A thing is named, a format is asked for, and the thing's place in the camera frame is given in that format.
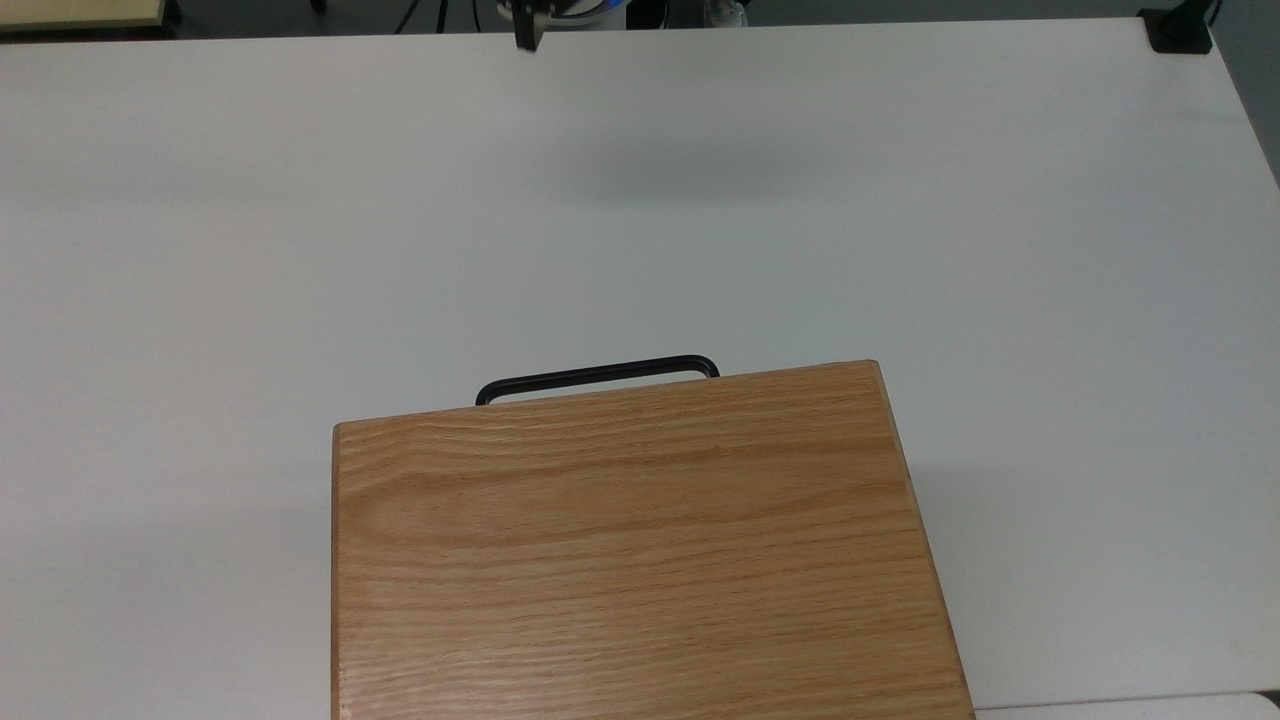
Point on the black table clamp mount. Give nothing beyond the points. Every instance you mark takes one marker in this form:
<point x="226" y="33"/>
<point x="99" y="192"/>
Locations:
<point x="1178" y="30"/>

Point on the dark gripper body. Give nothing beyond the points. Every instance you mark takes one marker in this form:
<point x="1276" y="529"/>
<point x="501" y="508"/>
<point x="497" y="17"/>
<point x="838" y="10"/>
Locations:
<point x="525" y="5"/>

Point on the black tripod legs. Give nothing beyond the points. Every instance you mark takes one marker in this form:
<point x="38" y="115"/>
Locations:
<point x="440" y="14"/>

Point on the yellow wooden side table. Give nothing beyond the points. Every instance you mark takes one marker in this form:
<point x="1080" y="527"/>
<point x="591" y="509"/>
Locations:
<point x="80" y="12"/>

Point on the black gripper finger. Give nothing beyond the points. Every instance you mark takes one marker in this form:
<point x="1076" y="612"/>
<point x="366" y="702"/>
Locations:
<point x="537" y="30"/>
<point x="522" y="32"/>

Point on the oak wooden cabinet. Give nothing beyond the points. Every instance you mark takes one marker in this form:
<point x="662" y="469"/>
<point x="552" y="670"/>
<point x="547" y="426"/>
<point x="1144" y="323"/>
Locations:
<point x="640" y="560"/>

